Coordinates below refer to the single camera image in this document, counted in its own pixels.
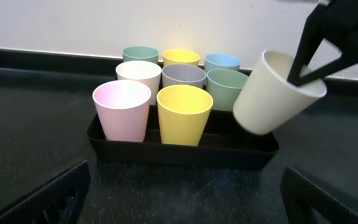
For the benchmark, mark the grey cup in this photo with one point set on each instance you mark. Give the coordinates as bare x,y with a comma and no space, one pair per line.
183,76

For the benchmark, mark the yellow cup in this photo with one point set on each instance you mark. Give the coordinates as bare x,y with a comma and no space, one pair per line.
182,121
180,57

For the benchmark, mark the green cup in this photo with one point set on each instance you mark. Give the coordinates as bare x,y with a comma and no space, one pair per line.
140,54
224,90

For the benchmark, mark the blue cup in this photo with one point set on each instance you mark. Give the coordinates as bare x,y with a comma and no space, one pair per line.
221,62

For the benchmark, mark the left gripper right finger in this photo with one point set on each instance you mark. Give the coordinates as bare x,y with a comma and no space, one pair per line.
309,202

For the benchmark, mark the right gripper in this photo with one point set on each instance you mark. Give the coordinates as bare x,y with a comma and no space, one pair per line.
353,21

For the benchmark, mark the pink cup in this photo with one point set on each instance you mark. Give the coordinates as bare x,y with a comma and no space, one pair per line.
121,115

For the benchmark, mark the white cup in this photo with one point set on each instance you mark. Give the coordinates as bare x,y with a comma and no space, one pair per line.
138,73

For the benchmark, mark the black tray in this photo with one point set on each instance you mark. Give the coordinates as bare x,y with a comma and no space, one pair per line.
182,155

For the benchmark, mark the cream cup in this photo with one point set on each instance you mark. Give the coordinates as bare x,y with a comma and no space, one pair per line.
266,102

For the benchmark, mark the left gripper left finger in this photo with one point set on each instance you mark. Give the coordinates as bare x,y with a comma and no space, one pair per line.
42,199

